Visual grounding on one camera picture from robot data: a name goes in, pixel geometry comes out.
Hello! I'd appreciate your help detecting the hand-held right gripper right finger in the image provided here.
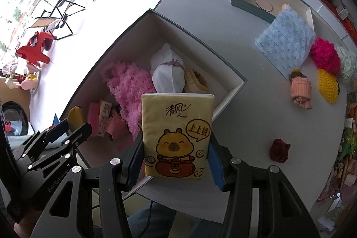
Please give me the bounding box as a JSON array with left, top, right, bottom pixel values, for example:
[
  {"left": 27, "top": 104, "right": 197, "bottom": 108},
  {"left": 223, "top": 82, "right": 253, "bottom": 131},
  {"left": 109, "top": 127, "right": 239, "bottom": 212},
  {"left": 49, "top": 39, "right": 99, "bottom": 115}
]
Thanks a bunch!
[{"left": 208, "top": 135, "right": 321, "bottom": 238}]

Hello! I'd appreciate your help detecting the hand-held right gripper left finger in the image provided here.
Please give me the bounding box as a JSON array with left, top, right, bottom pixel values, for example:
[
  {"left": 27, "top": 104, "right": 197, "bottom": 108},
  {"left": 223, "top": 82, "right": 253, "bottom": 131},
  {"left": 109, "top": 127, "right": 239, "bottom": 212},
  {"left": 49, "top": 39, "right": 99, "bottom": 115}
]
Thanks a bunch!
[{"left": 31, "top": 139, "right": 145, "bottom": 238}]

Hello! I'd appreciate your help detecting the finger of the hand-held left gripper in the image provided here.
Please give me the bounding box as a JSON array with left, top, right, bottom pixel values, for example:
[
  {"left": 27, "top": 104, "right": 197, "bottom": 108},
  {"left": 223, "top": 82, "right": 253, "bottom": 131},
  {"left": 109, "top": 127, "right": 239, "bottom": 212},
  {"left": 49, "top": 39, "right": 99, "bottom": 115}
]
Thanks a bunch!
[
  {"left": 13, "top": 117, "right": 71, "bottom": 161},
  {"left": 27, "top": 122, "right": 93, "bottom": 175}
]

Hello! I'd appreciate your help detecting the yellow brown soft pad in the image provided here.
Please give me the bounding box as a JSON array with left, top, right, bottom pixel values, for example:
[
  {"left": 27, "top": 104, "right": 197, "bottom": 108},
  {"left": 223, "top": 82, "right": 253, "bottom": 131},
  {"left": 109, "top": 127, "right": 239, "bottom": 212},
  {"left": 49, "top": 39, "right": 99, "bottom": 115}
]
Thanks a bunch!
[{"left": 67, "top": 105, "right": 86, "bottom": 130}]

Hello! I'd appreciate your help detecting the pink sponge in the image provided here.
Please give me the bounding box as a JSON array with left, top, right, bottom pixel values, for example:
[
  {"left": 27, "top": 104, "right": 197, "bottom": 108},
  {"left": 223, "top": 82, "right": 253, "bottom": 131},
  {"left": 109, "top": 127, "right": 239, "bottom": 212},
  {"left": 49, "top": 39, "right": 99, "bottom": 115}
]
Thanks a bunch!
[{"left": 87, "top": 102, "right": 101, "bottom": 136}]

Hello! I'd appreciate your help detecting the yellow cartoon tissue pack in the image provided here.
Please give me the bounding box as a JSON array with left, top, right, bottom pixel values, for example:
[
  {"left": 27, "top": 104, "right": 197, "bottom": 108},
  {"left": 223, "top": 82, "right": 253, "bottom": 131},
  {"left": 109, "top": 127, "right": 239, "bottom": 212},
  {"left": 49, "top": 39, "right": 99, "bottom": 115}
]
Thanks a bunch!
[
  {"left": 98, "top": 99, "right": 112, "bottom": 137},
  {"left": 140, "top": 92, "right": 215, "bottom": 180}
]

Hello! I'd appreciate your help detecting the pink towel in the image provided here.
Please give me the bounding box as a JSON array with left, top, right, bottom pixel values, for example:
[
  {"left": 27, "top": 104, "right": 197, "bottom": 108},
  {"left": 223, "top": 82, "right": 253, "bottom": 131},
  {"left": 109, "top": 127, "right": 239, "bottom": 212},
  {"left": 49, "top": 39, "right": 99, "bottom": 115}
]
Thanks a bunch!
[{"left": 107, "top": 109, "right": 131, "bottom": 141}]

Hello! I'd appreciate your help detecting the pink fluffy cloth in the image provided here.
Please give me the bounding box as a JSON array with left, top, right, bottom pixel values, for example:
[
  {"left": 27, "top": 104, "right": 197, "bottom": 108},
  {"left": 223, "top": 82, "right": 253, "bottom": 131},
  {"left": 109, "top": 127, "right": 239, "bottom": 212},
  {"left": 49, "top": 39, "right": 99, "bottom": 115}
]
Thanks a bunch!
[{"left": 100, "top": 60, "right": 157, "bottom": 141}]

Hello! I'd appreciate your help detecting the beige soft cloth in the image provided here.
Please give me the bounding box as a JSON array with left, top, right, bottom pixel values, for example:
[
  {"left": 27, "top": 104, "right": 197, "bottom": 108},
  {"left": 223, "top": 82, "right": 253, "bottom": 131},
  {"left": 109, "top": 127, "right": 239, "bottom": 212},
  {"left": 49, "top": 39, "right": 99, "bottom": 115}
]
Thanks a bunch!
[{"left": 183, "top": 67, "right": 210, "bottom": 94}]

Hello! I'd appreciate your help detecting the white bundle pink cord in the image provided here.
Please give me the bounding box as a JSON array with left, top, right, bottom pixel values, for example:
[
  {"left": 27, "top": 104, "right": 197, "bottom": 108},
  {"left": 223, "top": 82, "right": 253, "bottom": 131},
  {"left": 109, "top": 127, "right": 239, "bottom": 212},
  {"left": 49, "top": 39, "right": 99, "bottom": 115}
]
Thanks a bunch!
[{"left": 150, "top": 42, "right": 186, "bottom": 94}]

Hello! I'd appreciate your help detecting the dark grey cardboard box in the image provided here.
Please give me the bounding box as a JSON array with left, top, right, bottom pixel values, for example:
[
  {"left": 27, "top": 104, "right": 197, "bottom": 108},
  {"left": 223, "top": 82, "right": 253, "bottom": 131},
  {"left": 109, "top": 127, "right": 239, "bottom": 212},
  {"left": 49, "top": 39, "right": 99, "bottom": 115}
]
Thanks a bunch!
[{"left": 53, "top": 9, "right": 248, "bottom": 194}]

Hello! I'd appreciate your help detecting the dried red rose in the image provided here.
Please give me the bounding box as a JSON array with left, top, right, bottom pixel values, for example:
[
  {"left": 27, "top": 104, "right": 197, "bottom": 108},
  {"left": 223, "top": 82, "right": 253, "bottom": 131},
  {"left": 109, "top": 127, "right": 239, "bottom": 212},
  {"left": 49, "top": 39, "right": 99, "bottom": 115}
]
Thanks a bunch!
[{"left": 269, "top": 138, "right": 292, "bottom": 164}]

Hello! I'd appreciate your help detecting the red plastic stool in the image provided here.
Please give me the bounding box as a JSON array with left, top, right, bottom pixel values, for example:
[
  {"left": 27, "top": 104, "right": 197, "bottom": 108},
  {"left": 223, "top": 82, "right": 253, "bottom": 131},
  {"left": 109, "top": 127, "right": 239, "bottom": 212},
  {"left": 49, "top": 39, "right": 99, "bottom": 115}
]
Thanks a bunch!
[{"left": 15, "top": 31, "right": 57, "bottom": 67}]

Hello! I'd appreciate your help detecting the peach knitted rolled cloth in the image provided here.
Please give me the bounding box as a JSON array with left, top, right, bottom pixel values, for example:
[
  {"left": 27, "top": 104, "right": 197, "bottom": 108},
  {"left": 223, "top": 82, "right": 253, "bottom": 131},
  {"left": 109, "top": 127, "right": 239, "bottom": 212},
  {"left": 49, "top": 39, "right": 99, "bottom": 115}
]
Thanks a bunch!
[{"left": 289, "top": 68, "right": 313, "bottom": 110}]

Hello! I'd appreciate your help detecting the black folding chair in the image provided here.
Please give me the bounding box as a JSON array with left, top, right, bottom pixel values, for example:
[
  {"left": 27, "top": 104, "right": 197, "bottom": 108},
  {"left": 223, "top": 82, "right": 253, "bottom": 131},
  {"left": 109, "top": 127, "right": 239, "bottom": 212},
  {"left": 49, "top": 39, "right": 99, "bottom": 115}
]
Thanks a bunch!
[{"left": 27, "top": 0, "right": 86, "bottom": 41}]

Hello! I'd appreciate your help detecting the pile of snack packets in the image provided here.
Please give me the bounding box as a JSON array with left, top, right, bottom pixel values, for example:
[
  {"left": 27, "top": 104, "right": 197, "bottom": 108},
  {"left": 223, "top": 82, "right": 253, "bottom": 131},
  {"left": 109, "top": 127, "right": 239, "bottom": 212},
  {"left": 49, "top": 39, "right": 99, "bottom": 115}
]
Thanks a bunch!
[{"left": 328, "top": 104, "right": 357, "bottom": 201}]

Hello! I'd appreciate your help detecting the yellow foam fruit net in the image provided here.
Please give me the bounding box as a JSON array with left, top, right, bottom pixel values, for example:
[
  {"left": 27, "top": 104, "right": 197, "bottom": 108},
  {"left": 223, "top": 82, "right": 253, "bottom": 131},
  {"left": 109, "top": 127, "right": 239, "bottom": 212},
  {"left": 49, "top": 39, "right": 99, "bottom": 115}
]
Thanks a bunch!
[{"left": 317, "top": 67, "right": 341, "bottom": 104}]

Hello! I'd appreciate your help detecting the light blue dotted blanket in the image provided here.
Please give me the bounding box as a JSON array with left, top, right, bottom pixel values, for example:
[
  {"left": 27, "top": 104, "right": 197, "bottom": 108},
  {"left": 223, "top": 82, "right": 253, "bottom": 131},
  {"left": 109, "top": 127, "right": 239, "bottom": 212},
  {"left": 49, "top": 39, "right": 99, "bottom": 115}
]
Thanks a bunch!
[{"left": 254, "top": 6, "right": 318, "bottom": 80}]

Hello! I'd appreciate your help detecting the magenta fluffy cloth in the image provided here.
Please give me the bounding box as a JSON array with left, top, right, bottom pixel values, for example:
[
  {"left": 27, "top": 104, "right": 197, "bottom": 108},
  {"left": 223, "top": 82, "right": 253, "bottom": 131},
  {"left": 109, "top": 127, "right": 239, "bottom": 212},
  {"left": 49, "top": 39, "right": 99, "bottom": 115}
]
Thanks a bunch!
[{"left": 310, "top": 37, "right": 342, "bottom": 77}]

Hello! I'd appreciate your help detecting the pale green fluffy scarf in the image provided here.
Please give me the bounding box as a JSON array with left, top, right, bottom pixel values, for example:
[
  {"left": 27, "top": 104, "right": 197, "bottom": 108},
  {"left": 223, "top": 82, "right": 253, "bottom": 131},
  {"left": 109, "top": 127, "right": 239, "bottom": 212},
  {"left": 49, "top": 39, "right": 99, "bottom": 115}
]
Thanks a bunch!
[{"left": 334, "top": 43, "right": 357, "bottom": 83}]

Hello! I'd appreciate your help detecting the round wooden disc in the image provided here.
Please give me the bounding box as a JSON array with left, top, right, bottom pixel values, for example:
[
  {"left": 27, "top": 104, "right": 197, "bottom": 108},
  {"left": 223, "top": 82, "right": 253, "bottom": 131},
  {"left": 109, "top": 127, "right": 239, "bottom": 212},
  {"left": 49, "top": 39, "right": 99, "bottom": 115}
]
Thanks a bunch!
[{"left": 255, "top": 0, "right": 275, "bottom": 12}]

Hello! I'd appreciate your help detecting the black cable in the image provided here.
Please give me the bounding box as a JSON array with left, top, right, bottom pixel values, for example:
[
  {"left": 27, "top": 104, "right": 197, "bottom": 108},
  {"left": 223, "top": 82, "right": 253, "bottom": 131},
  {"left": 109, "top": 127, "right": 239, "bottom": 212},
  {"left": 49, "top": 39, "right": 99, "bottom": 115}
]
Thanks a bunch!
[{"left": 145, "top": 200, "right": 154, "bottom": 238}]

